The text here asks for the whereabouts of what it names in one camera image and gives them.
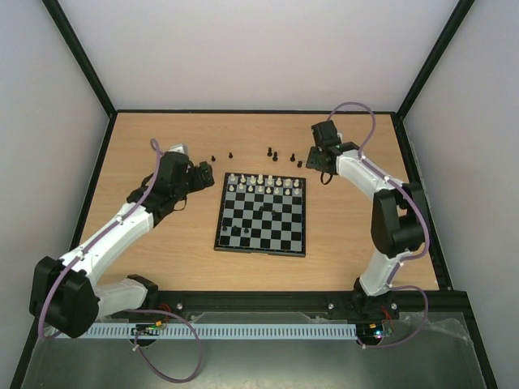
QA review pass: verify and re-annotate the black folding chess board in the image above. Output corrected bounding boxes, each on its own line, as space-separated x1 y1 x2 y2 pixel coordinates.
214 172 307 258

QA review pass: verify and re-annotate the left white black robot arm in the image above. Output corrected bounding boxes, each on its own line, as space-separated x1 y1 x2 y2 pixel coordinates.
29 139 214 339

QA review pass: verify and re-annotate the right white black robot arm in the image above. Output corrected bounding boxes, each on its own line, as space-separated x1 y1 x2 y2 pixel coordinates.
307 120 430 318

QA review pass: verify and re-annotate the light blue slotted cable duct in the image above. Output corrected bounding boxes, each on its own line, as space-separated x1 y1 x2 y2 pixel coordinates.
81 323 358 340

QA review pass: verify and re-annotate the black aluminium frame rail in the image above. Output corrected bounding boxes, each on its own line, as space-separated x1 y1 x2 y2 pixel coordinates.
139 290 474 323

